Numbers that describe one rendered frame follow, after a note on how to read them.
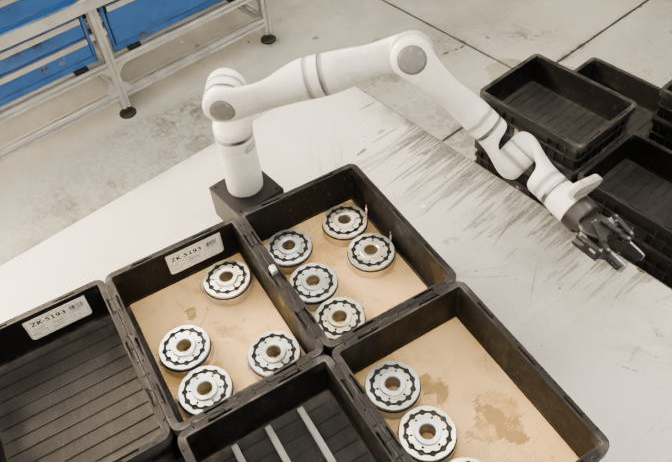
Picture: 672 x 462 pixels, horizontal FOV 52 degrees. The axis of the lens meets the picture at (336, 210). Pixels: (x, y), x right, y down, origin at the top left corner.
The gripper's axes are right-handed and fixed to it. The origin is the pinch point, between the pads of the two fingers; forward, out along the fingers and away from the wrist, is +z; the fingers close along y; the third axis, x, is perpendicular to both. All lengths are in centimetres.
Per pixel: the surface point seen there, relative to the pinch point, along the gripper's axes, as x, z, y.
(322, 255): -27, -42, 37
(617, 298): -20.5, 1.2, -13.5
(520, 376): -13.1, 5.0, 29.0
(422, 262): -16.4, -25.4, 25.9
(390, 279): -22.9, -28.0, 30.4
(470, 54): -86, -147, -142
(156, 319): -37, -49, 73
